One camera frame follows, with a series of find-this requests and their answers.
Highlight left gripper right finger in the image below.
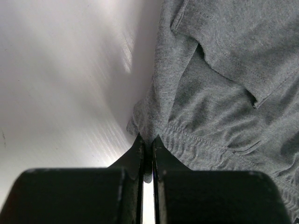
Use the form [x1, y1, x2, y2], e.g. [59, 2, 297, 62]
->
[152, 138, 291, 224]

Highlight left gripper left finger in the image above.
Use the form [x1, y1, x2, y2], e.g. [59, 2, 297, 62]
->
[0, 136, 144, 224]

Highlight grey shorts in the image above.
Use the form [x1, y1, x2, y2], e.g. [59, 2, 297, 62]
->
[127, 0, 299, 223]

